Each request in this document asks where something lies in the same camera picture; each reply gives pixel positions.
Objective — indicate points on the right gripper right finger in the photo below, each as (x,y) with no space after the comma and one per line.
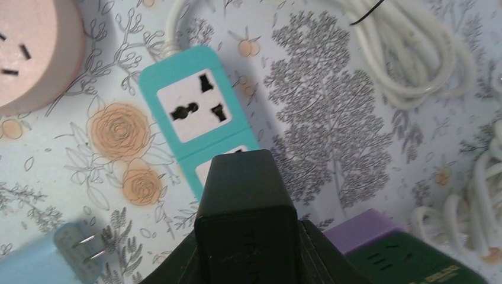
(322,262)

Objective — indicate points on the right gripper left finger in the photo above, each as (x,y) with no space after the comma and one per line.
(181,266)

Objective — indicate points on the black power adapter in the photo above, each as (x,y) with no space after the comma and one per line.
(246,225)

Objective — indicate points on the dark green cube socket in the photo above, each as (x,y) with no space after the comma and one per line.
(401,258)

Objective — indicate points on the light blue plug adapter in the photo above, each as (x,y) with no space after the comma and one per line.
(65,255)

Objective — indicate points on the purple power strip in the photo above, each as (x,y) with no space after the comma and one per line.
(361,230)

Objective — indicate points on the floral table mat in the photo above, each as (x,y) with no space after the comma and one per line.
(96,155)

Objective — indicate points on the teal power strip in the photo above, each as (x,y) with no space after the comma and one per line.
(197,111)

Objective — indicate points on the pink round power socket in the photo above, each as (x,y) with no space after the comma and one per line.
(42,47)

